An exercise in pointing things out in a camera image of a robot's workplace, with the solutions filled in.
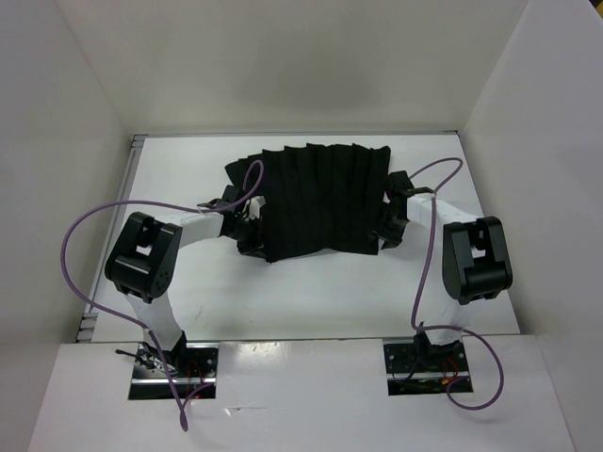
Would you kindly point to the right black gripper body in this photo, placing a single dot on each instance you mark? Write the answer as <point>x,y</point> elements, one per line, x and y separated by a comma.
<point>390,229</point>

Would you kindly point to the black skirt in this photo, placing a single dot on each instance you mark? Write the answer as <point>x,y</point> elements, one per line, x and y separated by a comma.
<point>318,197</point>

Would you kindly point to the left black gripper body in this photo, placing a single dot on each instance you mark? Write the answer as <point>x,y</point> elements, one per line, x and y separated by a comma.
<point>248,235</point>

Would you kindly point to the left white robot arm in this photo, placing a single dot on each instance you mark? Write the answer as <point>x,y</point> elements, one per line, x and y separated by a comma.
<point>142,263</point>

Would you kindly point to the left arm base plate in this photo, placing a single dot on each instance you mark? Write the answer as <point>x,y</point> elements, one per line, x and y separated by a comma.
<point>195,378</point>

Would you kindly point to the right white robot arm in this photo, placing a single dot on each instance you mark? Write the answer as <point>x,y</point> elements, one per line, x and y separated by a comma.
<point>475,262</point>

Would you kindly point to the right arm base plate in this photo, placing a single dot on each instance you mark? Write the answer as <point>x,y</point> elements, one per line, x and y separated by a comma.
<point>410,373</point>

